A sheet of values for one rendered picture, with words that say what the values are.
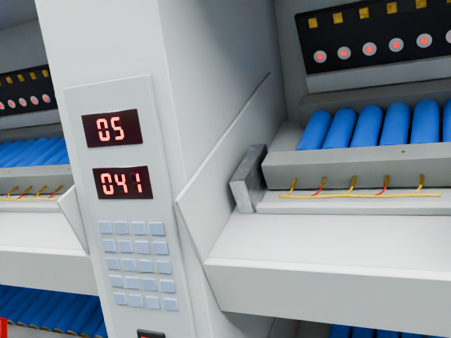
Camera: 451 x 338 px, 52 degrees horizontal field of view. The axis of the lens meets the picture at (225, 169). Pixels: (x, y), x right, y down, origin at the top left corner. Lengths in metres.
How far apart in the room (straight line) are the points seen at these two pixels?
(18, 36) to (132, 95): 0.39
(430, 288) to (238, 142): 0.17
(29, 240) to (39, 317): 0.21
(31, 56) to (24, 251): 0.31
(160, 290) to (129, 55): 0.15
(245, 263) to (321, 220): 0.06
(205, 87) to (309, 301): 0.15
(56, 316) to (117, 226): 0.29
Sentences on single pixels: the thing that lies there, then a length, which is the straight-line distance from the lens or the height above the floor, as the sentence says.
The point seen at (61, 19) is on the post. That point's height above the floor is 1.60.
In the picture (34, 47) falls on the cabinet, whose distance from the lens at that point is 0.65.
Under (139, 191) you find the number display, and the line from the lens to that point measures 0.30.
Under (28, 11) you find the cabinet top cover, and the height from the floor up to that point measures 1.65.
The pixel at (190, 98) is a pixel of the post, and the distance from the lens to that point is 0.29.
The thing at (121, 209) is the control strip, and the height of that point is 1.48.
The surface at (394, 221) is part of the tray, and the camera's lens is 0.29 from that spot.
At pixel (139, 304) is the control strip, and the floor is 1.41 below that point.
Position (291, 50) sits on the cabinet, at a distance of 0.45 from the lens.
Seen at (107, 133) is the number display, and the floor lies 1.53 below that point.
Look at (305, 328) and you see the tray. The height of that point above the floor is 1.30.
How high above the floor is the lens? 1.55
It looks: 11 degrees down
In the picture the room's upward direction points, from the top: 8 degrees counter-clockwise
